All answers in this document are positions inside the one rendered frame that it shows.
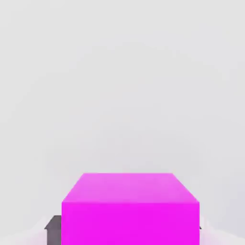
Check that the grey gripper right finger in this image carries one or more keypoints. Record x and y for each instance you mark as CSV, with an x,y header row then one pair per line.
x,y
207,236

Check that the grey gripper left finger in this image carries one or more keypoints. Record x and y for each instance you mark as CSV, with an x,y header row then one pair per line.
x,y
54,232

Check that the small magenta cube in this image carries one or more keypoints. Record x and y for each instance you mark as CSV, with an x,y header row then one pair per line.
x,y
130,216

